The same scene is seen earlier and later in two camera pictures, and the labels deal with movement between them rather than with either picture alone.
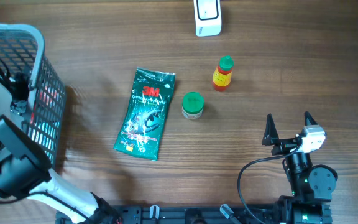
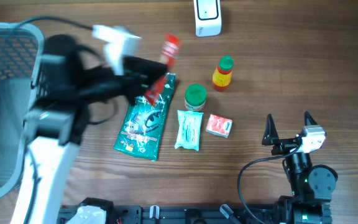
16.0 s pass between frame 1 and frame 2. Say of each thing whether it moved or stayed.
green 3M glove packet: stayed
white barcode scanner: stayed
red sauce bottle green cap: stayed
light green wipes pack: moved
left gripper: moved
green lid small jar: moved
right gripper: stayed
